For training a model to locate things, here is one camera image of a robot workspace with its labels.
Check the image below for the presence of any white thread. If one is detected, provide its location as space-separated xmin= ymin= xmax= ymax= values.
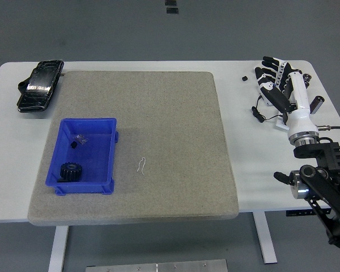
xmin=137 ymin=157 xmax=148 ymax=174

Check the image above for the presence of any black wrapped device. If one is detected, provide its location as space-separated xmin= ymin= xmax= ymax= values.
xmin=16 ymin=59 xmax=65 ymax=113

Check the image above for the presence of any white circuit breaker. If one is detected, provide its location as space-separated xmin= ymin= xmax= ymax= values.
xmin=259 ymin=92 xmax=274 ymax=108

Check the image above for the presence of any white table leg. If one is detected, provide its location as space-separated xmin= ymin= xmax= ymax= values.
xmin=48 ymin=226 xmax=70 ymax=272
xmin=252 ymin=211 xmax=278 ymax=265

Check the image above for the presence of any grey-brown mat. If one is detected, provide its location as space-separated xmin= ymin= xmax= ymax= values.
xmin=27 ymin=71 xmax=240 ymax=227

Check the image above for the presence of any black adapter cord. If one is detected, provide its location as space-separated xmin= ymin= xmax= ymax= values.
xmin=251 ymin=95 xmax=284 ymax=124

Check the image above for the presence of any silver metal plate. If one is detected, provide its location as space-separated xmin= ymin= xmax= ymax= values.
xmin=85 ymin=258 xmax=229 ymax=272

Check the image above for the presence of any white flat plate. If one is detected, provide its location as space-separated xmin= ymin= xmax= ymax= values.
xmin=275 ymin=118 xmax=290 ymax=131

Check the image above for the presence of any black table control panel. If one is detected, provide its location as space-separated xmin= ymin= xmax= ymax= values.
xmin=286 ymin=209 xmax=331 ymax=218

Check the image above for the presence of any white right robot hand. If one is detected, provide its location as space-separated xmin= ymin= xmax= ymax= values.
xmin=254 ymin=56 xmax=320 ymax=139

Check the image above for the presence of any blue plastic box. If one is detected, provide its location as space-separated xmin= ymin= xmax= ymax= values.
xmin=45 ymin=117 xmax=120 ymax=196

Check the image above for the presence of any large black gear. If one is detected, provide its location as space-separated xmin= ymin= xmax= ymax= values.
xmin=58 ymin=161 xmax=84 ymax=182

